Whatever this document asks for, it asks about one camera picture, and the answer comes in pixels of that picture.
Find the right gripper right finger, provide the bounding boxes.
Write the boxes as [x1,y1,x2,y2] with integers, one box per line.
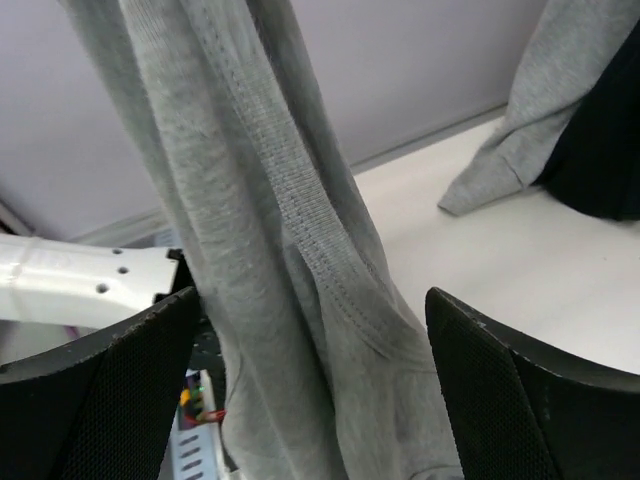
[425,288,639,480]

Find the black tank top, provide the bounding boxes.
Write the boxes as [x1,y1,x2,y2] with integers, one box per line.
[536,28,639,221]

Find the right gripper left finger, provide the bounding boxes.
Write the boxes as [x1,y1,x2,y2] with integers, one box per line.
[1,287,200,480]

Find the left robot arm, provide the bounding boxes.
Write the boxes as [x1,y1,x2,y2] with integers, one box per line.
[1,234,194,330]

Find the slotted cable duct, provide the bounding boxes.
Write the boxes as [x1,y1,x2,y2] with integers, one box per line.
[169,370,238,480]

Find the far grey tank top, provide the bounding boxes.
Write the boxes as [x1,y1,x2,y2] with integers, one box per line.
[438,0,639,216]

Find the light grey tank top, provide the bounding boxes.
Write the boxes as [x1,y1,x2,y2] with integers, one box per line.
[64,1,462,479]

